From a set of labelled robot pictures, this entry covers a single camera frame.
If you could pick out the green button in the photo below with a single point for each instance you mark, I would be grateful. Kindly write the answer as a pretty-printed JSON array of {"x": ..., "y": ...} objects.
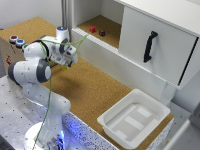
[{"x": 24, "y": 46}]

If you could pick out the white cabinet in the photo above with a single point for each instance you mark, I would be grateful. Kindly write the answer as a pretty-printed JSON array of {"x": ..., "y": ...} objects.
[{"x": 100, "y": 63}]

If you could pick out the yellow block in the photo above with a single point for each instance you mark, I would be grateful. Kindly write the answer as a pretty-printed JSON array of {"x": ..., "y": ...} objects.
[{"x": 64, "y": 68}]

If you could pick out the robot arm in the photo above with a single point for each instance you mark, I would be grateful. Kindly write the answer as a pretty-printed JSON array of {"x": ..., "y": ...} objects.
[{"x": 30, "y": 71}]

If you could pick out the purple block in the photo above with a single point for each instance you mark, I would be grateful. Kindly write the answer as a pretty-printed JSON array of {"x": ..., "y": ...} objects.
[{"x": 102, "y": 32}]

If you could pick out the white sliding door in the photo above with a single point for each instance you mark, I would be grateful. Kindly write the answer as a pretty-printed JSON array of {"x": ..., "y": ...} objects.
[{"x": 160, "y": 50}]

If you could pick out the red button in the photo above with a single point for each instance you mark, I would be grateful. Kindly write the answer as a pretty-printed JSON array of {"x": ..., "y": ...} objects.
[{"x": 13, "y": 38}]

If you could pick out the white plastic box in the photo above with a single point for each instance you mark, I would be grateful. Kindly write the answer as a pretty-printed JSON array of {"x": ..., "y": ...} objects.
[{"x": 133, "y": 121}]

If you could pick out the blue button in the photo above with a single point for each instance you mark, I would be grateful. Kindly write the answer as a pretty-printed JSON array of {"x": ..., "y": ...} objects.
[{"x": 20, "y": 42}]

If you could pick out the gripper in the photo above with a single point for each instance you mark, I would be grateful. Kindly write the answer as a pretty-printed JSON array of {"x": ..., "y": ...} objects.
[{"x": 66, "y": 53}]

